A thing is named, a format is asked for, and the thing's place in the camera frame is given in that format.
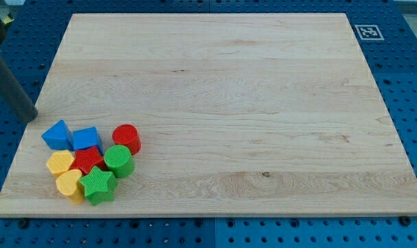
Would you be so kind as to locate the wooden board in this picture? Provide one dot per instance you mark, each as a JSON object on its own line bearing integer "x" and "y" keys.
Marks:
{"x": 254, "y": 115}

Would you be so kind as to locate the yellow hexagon block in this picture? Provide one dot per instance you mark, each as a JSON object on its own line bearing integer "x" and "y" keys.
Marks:
{"x": 60, "y": 162}

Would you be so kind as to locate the white fiducial marker tag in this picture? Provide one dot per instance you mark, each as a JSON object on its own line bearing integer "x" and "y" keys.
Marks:
{"x": 369, "y": 32}

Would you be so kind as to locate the green star block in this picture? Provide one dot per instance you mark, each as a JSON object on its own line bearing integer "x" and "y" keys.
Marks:
{"x": 99, "y": 186}

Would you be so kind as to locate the blue triangle block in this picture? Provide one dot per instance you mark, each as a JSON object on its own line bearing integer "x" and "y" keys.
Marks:
{"x": 59, "y": 137}

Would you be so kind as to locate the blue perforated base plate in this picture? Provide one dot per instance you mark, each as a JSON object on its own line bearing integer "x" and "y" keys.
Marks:
{"x": 30, "y": 47}

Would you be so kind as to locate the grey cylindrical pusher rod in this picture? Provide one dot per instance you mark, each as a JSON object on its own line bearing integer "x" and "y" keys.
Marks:
{"x": 11, "y": 91}

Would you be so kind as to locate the blue cube block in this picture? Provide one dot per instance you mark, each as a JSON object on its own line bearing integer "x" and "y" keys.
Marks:
{"x": 86, "y": 138}

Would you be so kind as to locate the red cylinder block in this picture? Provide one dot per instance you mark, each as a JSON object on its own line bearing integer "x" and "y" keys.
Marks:
{"x": 127, "y": 135}

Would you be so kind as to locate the yellow heart block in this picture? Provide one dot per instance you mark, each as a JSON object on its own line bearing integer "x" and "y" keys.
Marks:
{"x": 68, "y": 184}

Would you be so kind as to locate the red star block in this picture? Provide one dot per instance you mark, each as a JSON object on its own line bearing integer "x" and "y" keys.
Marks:
{"x": 86, "y": 159}

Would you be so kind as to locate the green cylinder block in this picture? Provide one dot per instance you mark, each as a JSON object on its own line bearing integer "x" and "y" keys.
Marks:
{"x": 119, "y": 160}

